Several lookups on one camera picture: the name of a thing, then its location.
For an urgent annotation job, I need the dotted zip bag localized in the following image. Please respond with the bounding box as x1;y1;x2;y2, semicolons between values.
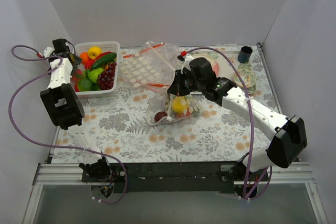
146;89;202;126
119;41;182;88

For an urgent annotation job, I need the white plastic fruit basket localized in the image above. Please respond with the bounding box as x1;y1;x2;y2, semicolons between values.
70;41;121;98

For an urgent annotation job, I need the green lime toy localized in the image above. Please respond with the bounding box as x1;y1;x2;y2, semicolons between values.
87;68;104;83

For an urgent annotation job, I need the floral tablecloth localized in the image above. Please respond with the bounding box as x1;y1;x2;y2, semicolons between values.
51;45;295;164

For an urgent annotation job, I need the purple grape bunch toy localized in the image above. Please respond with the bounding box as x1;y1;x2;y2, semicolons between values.
97;62;117;90

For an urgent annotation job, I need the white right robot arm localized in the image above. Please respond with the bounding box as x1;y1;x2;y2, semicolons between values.
167;57;307;181

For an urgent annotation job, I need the small orange tangerine toy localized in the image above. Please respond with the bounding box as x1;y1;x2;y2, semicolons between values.
79;52;91;65

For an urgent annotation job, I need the green orange mango toy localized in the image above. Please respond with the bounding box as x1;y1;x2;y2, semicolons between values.
75;78;93;92

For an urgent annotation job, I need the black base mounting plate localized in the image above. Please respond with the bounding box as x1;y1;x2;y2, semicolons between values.
79;161;269;198

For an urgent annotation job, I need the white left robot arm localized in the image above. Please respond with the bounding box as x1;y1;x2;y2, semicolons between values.
40;38;112;182

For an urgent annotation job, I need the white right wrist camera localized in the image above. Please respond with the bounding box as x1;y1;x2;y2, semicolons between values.
177;51;194;72

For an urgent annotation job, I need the yellow lemon toy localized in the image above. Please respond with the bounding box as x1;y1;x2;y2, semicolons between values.
172;97;189;113

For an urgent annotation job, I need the dark purple plum toy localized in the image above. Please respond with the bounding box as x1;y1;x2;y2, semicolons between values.
154;111;167;123

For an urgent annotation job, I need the dotted zip top bag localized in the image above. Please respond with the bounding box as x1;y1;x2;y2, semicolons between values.
146;89;202;126

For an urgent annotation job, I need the green cucumber toy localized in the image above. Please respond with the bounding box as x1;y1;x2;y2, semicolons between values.
96;52;117;67

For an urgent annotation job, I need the dark blue cup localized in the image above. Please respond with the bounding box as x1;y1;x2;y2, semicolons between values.
238;46;253;63

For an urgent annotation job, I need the red chili pepper toy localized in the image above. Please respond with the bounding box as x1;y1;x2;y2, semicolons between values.
85;51;111;69

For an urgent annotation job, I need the floral serving tray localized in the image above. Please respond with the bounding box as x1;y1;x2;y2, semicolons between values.
187;49;257;94

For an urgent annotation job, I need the pink peach toy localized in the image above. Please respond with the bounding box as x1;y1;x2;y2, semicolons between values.
71;69;86;83

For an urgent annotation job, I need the floral patterned bowl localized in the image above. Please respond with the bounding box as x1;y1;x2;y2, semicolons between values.
233;69;257;88

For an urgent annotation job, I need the pink beige round plate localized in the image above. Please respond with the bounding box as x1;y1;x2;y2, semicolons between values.
193;54;219;77

